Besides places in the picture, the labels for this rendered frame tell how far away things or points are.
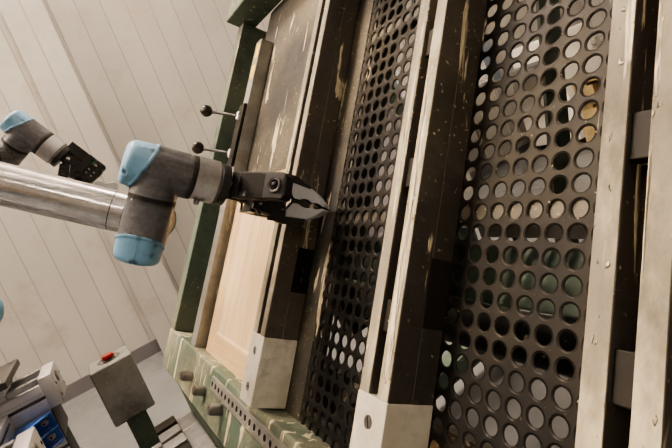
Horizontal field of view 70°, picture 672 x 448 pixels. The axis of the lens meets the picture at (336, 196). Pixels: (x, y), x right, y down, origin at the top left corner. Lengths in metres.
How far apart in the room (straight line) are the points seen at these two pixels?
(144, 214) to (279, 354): 0.36
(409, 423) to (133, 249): 0.48
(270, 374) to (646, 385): 0.68
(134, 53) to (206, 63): 0.64
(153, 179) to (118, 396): 0.97
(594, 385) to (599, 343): 0.03
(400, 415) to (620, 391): 0.27
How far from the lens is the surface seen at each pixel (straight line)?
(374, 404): 0.62
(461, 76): 0.67
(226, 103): 1.75
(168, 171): 0.79
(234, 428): 1.08
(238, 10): 1.81
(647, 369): 0.41
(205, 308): 1.45
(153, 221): 0.80
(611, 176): 0.44
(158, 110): 4.77
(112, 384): 1.64
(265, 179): 0.79
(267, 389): 0.95
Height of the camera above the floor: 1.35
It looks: 8 degrees down
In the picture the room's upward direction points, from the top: 21 degrees counter-clockwise
